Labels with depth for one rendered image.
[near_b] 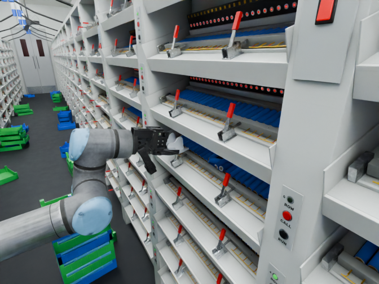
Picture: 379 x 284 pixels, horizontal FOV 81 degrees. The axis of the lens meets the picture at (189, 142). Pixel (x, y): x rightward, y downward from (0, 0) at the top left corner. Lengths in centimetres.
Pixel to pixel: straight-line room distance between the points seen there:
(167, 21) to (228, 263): 85
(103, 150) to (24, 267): 146
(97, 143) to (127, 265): 122
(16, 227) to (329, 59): 67
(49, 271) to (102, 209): 135
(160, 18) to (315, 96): 69
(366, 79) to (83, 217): 58
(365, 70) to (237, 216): 42
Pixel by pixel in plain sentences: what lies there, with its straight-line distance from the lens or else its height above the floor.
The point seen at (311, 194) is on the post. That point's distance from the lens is 42.
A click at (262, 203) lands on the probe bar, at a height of 97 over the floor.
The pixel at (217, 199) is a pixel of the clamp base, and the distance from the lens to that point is 64.
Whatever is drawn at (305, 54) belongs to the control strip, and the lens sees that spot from 38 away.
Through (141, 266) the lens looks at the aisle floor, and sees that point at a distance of 173.
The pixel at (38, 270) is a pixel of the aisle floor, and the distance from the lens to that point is 195.
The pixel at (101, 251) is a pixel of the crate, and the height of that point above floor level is 19.
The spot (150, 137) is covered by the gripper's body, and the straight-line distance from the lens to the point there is 73.
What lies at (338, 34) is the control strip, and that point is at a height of 134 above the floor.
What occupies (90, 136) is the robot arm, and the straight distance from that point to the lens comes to 67.
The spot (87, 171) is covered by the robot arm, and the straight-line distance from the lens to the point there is 70.
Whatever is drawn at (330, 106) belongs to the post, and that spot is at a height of 125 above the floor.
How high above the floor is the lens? 131
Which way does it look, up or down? 21 degrees down
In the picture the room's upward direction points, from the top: straight up
